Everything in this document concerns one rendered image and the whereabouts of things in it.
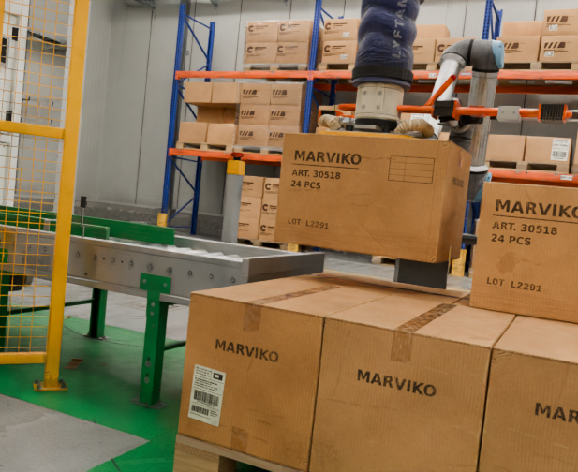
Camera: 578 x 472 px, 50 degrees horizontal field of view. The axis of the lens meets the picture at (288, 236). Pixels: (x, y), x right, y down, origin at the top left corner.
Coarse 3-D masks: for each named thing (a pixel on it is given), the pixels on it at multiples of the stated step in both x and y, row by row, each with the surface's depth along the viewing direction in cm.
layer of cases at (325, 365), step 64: (192, 320) 170; (256, 320) 161; (320, 320) 153; (384, 320) 155; (448, 320) 165; (512, 320) 181; (192, 384) 170; (256, 384) 161; (320, 384) 153; (384, 384) 146; (448, 384) 140; (512, 384) 134; (576, 384) 129; (256, 448) 161; (320, 448) 153; (384, 448) 146; (448, 448) 140; (512, 448) 134; (576, 448) 129
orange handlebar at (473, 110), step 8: (344, 104) 233; (352, 104) 231; (408, 112) 226; (416, 112) 225; (424, 112) 223; (456, 112) 215; (464, 112) 214; (472, 112) 212; (480, 112) 211; (488, 112) 210; (496, 112) 208; (520, 112) 205; (528, 112) 204; (536, 112) 203; (568, 112) 199
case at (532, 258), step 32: (512, 192) 190; (544, 192) 186; (576, 192) 183; (480, 224) 194; (512, 224) 190; (544, 224) 186; (576, 224) 183; (480, 256) 194; (512, 256) 190; (544, 256) 186; (576, 256) 183; (480, 288) 194; (512, 288) 190; (544, 288) 186; (576, 288) 183; (576, 320) 183
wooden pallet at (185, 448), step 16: (176, 448) 172; (192, 448) 169; (208, 448) 167; (224, 448) 165; (176, 464) 172; (192, 464) 169; (208, 464) 167; (224, 464) 169; (256, 464) 161; (272, 464) 159
